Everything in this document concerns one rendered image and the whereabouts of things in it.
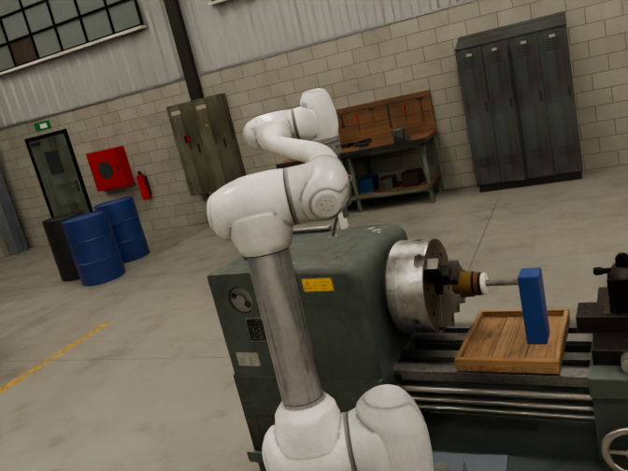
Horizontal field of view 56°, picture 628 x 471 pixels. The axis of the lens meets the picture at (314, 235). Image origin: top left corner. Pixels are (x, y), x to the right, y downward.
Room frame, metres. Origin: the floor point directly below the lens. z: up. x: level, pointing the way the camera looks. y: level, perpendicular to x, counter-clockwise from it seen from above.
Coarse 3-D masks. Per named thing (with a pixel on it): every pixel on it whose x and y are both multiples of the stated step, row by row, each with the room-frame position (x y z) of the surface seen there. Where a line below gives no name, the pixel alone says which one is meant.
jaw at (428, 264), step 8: (416, 264) 1.76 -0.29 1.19; (424, 264) 1.76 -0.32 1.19; (432, 264) 1.75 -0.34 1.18; (440, 264) 1.76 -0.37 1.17; (432, 272) 1.75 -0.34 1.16; (440, 272) 1.75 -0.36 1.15; (448, 272) 1.75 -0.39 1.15; (456, 272) 1.77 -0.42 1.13; (440, 280) 1.78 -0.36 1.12; (448, 280) 1.76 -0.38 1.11; (456, 280) 1.75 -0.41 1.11
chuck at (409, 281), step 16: (432, 240) 1.85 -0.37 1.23; (400, 256) 1.81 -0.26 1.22; (416, 256) 1.78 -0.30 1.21; (432, 256) 1.82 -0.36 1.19; (400, 272) 1.76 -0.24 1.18; (416, 272) 1.74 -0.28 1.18; (400, 288) 1.74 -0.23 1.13; (416, 288) 1.72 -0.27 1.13; (432, 288) 1.78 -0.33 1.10; (448, 288) 1.91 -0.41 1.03; (400, 304) 1.74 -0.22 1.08; (416, 304) 1.71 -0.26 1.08; (432, 304) 1.75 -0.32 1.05; (432, 320) 1.73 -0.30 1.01
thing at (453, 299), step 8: (440, 296) 1.80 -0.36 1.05; (448, 296) 1.79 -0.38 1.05; (456, 296) 1.77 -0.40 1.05; (440, 304) 1.79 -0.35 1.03; (448, 304) 1.78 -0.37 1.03; (456, 304) 1.77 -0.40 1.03; (440, 312) 1.79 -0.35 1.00; (448, 312) 1.77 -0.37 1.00; (456, 312) 1.76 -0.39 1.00; (440, 320) 1.78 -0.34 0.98; (448, 320) 1.77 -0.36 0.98; (440, 328) 1.79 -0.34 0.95
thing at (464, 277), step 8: (464, 272) 1.78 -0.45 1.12; (472, 272) 1.78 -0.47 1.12; (480, 272) 1.76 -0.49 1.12; (464, 280) 1.75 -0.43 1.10; (472, 280) 1.75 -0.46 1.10; (456, 288) 1.77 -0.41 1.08; (464, 288) 1.75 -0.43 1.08; (472, 288) 1.74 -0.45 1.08; (464, 296) 1.77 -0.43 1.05; (472, 296) 1.76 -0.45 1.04
